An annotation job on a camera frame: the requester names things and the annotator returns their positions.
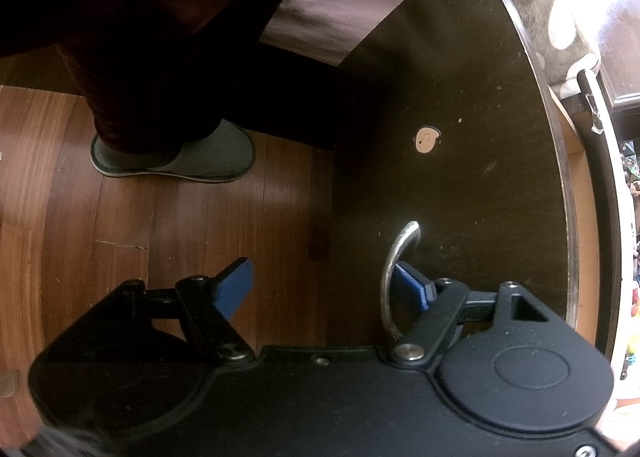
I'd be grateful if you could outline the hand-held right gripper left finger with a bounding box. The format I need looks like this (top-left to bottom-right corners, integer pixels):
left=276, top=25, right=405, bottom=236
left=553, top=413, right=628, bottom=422
left=112, top=258, right=256, bottom=364

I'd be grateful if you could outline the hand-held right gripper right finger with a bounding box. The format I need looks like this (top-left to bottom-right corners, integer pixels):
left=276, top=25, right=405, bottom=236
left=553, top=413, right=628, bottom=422
left=391, top=261, right=564, bottom=365

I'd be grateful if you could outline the metal drawer handle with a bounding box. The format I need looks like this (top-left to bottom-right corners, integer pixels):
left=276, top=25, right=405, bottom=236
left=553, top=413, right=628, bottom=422
left=380, top=220, right=422, bottom=342

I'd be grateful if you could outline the dark wooden cabinet door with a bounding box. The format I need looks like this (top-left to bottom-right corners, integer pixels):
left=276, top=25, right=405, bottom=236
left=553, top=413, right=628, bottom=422
left=309, top=0, right=601, bottom=355

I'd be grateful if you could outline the grey slipper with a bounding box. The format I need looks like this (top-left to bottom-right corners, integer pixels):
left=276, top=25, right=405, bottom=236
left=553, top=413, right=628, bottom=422
left=90, top=119, right=256, bottom=184

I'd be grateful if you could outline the round beige sticker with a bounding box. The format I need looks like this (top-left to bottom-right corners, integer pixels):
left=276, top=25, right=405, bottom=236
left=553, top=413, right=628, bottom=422
left=414, top=126, right=442, bottom=154

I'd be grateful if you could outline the black curved bar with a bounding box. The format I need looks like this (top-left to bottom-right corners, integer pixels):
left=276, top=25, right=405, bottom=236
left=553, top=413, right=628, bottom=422
left=576, top=68, right=626, bottom=359

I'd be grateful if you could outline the person's leg in dark trousers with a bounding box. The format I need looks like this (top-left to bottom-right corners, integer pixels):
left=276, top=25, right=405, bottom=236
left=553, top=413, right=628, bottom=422
left=0, top=0, right=328, bottom=158

